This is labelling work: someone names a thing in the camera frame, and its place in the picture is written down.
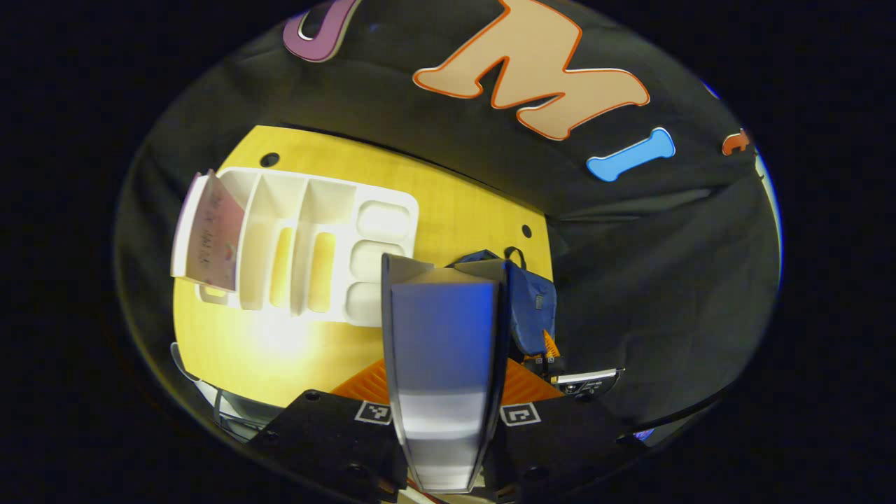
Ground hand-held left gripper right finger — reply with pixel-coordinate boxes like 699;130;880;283
490;357;634;502

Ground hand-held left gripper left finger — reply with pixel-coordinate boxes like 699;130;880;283
248;358;408;503

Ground blue schoolbag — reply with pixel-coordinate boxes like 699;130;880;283
454;247;559;359

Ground grey face cover book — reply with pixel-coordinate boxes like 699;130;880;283
380;253;509;494

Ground white bookshelf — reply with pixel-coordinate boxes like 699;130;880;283
171;166;419;327

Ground pink book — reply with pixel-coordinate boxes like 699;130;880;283
171;170;247;293

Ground black backdrop cloth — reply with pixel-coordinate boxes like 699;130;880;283
115;0;781;449

